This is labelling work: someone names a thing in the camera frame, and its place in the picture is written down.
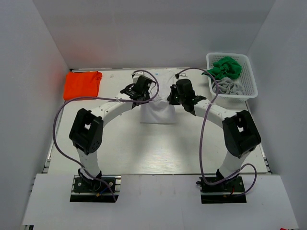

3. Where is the white t shirt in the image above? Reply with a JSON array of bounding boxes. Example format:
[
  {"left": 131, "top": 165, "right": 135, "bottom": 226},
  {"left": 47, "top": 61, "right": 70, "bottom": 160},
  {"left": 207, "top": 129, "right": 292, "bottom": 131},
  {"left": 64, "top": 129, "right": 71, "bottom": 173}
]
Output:
[{"left": 140, "top": 69, "right": 177, "bottom": 125}]

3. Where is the grey t shirt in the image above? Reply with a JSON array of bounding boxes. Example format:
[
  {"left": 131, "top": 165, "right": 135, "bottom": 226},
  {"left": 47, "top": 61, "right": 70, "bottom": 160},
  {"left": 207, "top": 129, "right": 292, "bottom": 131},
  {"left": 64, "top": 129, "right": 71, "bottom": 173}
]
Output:
[{"left": 212, "top": 77, "right": 245, "bottom": 95}]

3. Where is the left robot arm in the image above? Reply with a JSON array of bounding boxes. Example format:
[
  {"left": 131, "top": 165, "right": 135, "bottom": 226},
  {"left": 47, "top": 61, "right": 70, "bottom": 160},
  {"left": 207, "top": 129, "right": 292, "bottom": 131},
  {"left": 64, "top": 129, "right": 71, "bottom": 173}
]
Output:
[{"left": 69, "top": 75, "right": 154, "bottom": 191}]

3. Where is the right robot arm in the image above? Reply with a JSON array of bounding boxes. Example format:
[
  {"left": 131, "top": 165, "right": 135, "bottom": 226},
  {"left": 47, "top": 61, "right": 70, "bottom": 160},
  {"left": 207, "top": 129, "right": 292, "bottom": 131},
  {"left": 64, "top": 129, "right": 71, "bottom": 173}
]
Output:
[{"left": 167, "top": 79, "right": 261, "bottom": 191}]

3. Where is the green t shirt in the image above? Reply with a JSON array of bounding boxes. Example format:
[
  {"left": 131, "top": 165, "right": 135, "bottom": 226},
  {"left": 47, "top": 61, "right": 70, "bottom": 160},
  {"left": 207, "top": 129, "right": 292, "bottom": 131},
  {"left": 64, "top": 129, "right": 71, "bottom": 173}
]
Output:
[{"left": 207, "top": 56, "right": 242, "bottom": 81}]

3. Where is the folded orange t shirt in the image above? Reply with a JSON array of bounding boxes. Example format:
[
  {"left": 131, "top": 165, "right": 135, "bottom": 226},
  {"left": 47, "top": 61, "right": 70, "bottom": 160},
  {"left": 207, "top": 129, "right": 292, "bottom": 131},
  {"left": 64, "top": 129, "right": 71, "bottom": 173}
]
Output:
[{"left": 63, "top": 71, "right": 103, "bottom": 101}]

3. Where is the white plastic basket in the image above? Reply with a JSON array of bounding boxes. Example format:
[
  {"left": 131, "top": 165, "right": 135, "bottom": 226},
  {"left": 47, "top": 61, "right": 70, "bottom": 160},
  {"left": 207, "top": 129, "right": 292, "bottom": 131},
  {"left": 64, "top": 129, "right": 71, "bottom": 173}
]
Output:
[{"left": 206, "top": 52, "right": 258, "bottom": 104}]

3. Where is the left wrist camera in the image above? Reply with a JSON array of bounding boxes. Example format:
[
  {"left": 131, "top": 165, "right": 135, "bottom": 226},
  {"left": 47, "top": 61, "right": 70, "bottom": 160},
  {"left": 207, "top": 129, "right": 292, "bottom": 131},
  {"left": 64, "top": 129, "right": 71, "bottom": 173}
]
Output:
[{"left": 132, "top": 73, "right": 140, "bottom": 83}]

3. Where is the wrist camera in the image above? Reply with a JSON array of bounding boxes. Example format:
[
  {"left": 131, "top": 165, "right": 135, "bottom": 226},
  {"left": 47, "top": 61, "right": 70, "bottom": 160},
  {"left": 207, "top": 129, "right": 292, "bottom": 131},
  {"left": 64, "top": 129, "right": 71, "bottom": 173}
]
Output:
[
  {"left": 132, "top": 73, "right": 140, "bottom": 83},
  {"left": 175, "top": 72, "right": 187, "bottom": 80}
]

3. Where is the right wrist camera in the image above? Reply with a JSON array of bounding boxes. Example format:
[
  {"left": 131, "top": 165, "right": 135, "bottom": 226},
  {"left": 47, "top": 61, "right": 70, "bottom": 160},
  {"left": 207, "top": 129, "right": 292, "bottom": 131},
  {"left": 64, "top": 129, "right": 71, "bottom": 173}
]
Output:
[{"left": 175, "top": 72, "right": 187, "bottom": 80}]

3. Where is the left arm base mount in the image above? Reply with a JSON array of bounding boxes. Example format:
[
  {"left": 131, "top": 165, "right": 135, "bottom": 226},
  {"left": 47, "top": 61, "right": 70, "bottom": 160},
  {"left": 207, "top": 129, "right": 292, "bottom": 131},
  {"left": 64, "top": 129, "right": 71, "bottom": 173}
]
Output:
[{"left": 70, "top": 175, "right": 121, "bottom": 203}]

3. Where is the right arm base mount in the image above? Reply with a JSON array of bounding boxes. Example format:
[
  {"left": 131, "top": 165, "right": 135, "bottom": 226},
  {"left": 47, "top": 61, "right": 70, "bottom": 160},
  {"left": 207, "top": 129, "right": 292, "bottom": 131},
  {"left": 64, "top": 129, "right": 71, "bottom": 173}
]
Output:
[{"left": 196, "top": 176, "right": 247, "bottom": 204}]

